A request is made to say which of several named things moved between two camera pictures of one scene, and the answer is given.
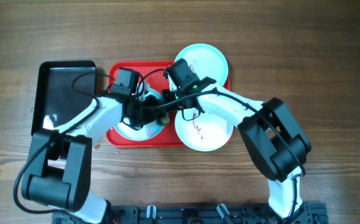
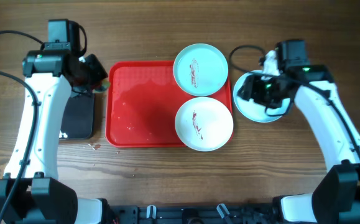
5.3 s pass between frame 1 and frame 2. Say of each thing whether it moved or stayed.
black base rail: stayed
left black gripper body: moved
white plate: stayed
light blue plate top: stayed
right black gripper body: moved
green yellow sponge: moved
